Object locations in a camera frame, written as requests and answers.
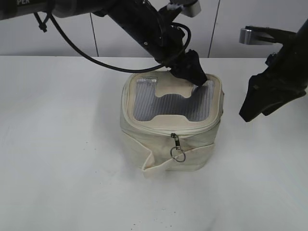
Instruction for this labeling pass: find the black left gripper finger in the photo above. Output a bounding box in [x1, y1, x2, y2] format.
[173, 50, 207, 85]

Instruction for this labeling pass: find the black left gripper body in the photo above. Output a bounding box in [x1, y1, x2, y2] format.
[168, 51, 193, 75]

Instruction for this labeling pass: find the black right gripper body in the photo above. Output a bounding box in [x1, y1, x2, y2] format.
[262, 62, 308, 96]

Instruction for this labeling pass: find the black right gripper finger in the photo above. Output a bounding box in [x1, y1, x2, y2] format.
[239, 73, 303, 122]

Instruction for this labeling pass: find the cream fabric zipper bag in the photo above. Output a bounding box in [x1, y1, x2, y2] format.
[120, 71, 224, 178]

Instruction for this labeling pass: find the silver zipper pull ring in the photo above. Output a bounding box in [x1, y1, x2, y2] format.
[169, 132, 186, 163]

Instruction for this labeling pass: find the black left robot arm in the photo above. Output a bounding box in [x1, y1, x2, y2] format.
[0, 0, 207, 86]

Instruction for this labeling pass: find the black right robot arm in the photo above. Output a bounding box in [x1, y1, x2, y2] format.
[239, 23, 308, 122]

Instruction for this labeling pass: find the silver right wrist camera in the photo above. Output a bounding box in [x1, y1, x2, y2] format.
[239, 26, 296, 45]

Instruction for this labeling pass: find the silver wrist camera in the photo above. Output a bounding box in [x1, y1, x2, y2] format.
[239, 26, 296, 45]
[167, 0, 201, 17]

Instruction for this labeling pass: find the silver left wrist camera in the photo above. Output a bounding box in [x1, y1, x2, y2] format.
[167, 0, 201, 17]

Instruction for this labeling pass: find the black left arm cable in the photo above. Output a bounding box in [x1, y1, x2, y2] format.
[32, 9, 192, 73]

